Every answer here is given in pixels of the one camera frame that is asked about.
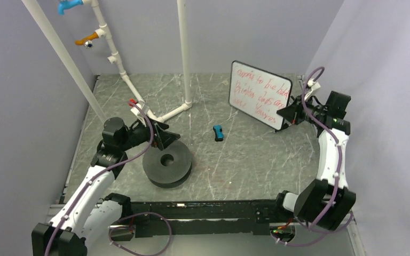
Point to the blue whiteboard eraser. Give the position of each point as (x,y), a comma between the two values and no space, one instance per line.
(219,136)

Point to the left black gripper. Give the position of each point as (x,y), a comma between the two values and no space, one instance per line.
(165,137)

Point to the white PVC pipe frame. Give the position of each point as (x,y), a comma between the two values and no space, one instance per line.
(104,31)

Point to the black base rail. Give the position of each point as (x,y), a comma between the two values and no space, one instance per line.
(257,217)

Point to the blue faucet handle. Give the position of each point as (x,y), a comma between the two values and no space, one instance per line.
(67,4)

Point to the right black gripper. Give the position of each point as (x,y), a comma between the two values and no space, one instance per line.
(289,112)

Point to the black framed whiteboard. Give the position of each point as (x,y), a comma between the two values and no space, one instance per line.
(259,93)

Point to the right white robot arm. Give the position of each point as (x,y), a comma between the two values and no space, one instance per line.
(326,200)

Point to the orange faucet handle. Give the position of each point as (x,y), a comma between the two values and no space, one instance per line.
(87,41)

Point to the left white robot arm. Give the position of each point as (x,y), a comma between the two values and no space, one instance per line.
(80,222)

